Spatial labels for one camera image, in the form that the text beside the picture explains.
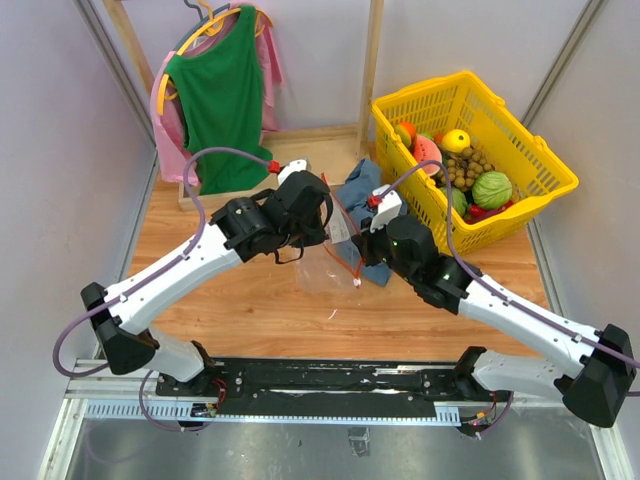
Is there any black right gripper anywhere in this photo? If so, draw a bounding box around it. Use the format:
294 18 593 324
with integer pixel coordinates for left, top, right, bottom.
352 211 418 286

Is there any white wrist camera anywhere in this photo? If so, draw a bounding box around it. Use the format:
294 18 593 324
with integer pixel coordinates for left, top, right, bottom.
268 159 310 186
367 184 403 233

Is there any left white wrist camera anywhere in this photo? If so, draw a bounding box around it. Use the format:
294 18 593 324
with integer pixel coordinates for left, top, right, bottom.
268 159 310 186

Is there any blue crumpled cloth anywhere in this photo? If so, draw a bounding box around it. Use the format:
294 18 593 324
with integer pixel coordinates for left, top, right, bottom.
333 158 414 287

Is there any clear zip top bag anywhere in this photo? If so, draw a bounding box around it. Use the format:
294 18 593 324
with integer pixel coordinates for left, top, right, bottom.
295 176 363 294

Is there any grey clothes hanger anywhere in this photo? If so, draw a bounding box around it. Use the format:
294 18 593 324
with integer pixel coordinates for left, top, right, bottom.
174 0 231 50

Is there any red chili pepper toy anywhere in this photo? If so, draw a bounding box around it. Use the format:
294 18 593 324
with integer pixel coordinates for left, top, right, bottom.
464 200 514 224

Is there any yellow plastic basket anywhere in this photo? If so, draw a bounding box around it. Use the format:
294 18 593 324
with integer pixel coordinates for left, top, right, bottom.
372 71 579 253

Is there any wooden clothes rack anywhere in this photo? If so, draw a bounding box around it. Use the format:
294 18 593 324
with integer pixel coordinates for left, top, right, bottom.
104 1 384 186

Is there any orange peach toy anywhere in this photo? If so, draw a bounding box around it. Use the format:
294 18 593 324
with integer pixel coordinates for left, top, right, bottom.
394 121 417 150

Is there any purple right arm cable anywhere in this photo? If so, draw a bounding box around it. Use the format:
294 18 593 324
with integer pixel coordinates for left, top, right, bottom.
389 164 640 371

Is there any yellow lemon toy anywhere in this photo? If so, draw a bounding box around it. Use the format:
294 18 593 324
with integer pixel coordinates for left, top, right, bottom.
440 129 471 154

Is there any yellow clothes hanger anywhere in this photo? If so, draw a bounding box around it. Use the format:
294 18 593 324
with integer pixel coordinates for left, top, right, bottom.
155 5 274 116

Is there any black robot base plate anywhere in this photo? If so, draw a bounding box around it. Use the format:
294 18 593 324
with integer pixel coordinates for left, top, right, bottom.
156 357 509 420

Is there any green cabbage toy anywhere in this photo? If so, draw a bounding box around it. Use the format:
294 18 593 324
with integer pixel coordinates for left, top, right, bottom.
451 186 469 217
472 171 513 210

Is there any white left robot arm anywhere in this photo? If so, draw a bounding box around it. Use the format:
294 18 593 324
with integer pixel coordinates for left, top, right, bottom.
82 171 333 396

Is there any pink shirt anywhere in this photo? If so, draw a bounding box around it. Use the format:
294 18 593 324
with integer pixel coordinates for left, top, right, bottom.
149 26 284 183

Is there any watermelon slice toy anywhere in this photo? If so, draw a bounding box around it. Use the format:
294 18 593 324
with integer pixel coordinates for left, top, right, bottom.
413 134 442 177

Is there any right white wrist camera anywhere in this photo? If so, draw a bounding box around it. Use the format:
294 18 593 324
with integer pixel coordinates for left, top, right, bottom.
367 184 403 233

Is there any green tank top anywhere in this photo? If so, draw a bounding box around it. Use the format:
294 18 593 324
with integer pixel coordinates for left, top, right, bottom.
165 5 273 195

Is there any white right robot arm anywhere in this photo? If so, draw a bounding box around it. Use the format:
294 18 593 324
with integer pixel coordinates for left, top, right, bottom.
352 215 639 428

